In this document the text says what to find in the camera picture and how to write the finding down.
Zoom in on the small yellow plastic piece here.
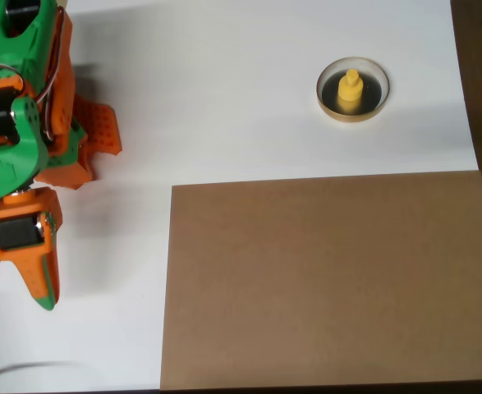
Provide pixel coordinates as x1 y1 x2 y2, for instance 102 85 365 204
337 68 365 115

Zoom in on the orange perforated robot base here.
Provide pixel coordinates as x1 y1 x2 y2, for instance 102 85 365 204
34 94 123 190

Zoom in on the round dish with gold rim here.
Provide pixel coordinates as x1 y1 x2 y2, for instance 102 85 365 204
315 56 391 124

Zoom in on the white paper sheet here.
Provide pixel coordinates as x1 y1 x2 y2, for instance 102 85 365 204
0 0 482 394

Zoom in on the brown fibreboard panel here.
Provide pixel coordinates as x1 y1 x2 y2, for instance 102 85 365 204
159 170 482 391

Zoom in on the thin grey cable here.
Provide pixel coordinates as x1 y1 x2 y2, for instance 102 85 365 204
0 362 81 394

